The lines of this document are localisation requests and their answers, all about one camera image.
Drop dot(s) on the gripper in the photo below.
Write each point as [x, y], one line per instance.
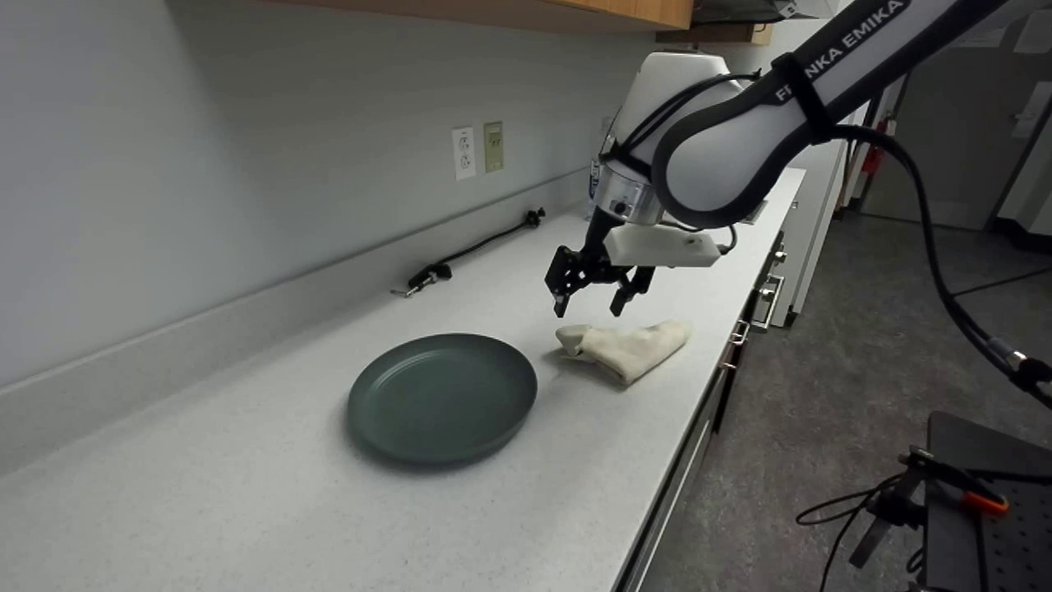
[580, 265]

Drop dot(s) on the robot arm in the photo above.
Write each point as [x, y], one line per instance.
[740, 148]

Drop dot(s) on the beige towel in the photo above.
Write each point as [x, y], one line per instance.
[633, 349]

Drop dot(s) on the dark green plate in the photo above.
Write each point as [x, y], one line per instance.
[442, 399]

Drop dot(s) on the white cabinet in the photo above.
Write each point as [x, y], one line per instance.
[814, 222]

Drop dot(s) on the red fire extinguisher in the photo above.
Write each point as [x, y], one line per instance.
[876, 152]

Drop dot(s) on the black clamp with orange tip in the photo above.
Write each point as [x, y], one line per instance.
[945, 485]

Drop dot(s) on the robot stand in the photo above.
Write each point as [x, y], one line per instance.
[986, 510]

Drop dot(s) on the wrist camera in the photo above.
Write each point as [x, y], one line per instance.
[666, 247]

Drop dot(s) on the beige switch plate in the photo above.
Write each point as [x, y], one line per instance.
[493, 146]

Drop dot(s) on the white wall socket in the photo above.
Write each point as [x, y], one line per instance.
[464, 153]

